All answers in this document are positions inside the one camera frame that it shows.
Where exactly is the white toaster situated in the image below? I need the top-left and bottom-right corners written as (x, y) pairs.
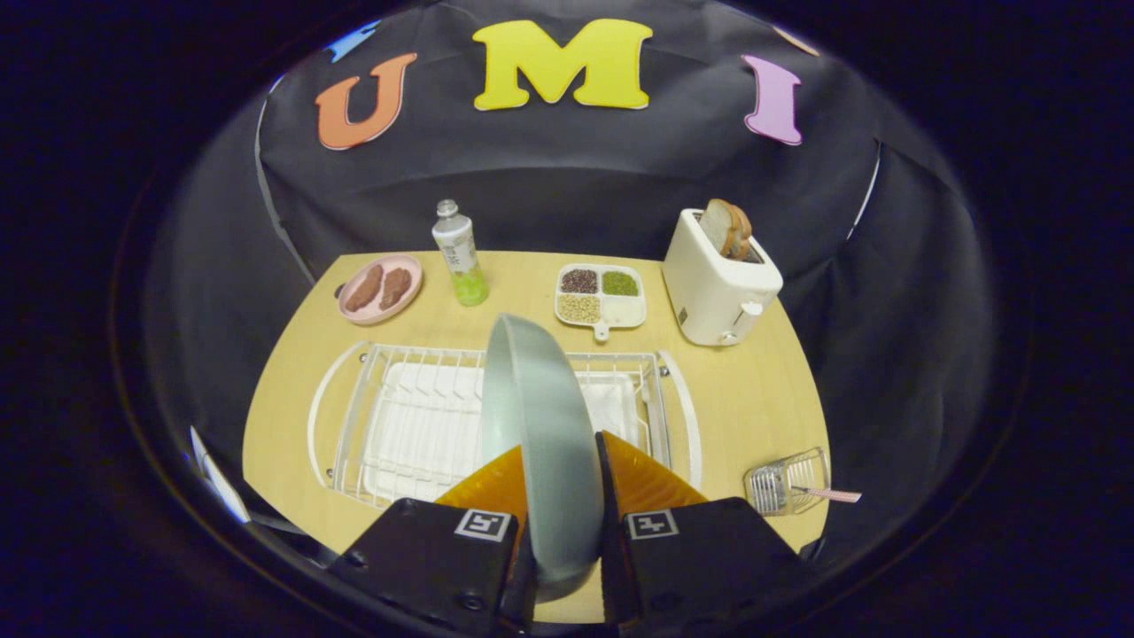
top-left (662, 208), bottom-right (784, 347)

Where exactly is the black backdrop cloth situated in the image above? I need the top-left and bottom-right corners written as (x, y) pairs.
top-left (133, 0), bottom-right (1002, 568)

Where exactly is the white ribbed drip tray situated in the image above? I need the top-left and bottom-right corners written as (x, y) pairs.
top-left (363, 362), bottom-right (641, 504)

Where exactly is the pink oval plate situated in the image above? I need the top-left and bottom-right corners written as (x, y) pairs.
top-left (338, 254), bottom-right (424, 326)

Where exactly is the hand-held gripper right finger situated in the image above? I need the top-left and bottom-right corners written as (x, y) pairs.
top-left (594, 431), bottom-right (823, 638)

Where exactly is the white divided tray with grains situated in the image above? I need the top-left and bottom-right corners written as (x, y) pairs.
top-left (555, 262), bottom-right (647, 343)

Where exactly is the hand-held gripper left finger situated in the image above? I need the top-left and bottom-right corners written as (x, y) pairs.
top-left (326, 443), bottom-right (538, 638)

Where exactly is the white wire dish rack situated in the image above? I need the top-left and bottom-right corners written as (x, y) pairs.
top-left (307, 341), bottom-right (703, 510)

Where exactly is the clear bottle with green drink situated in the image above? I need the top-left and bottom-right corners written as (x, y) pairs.
top-left (431, 199), bottom-right (490, 307)

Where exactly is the pale green plate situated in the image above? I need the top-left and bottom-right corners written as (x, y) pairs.
top-left (481, 313), bottom-right (606, 603)

